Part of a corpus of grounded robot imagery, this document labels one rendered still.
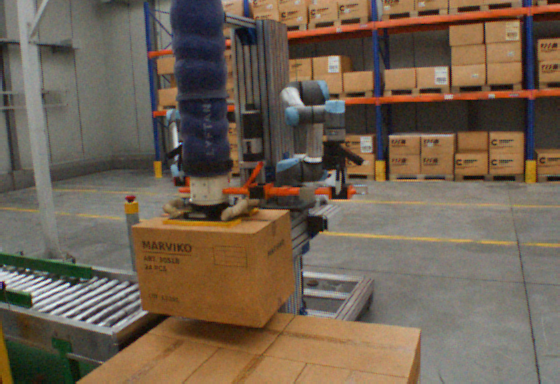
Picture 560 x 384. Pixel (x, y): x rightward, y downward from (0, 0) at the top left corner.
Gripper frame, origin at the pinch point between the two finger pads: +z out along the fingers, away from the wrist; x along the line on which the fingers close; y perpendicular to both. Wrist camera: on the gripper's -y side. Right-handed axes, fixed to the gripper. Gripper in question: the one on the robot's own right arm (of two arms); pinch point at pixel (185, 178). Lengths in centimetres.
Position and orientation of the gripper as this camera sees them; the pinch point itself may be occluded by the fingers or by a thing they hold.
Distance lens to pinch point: 244.9
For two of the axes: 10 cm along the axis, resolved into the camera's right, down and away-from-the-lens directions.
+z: 0.8, 9.9, 1.2
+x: 3.6, -1.4, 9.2
